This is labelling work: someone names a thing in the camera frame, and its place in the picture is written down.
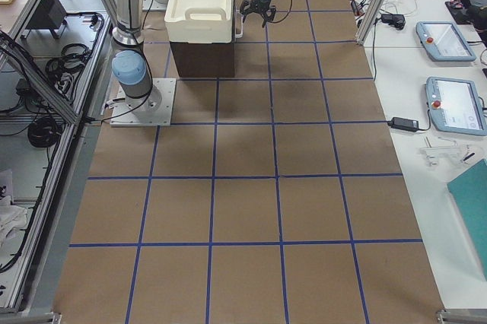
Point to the upper teach pendant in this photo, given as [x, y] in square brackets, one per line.
[443, 41]

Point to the dark wooden drawer cabinet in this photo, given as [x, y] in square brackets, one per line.
[204, 60]

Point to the teal book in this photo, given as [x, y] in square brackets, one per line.
[469, 192]

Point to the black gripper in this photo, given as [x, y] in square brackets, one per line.
[259, 4]

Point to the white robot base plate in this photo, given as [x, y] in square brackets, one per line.
[156, 110]

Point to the lower teach pendant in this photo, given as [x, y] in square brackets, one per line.
[455, 106]

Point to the white plastic crate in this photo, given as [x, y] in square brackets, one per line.
[199, 21]

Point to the teach pendant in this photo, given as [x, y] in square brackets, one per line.
[443, 41]
[455, 106]

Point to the black power adapter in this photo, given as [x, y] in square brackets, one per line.
[399, 123]

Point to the clear acrylic stand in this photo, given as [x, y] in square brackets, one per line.
[455, 153]

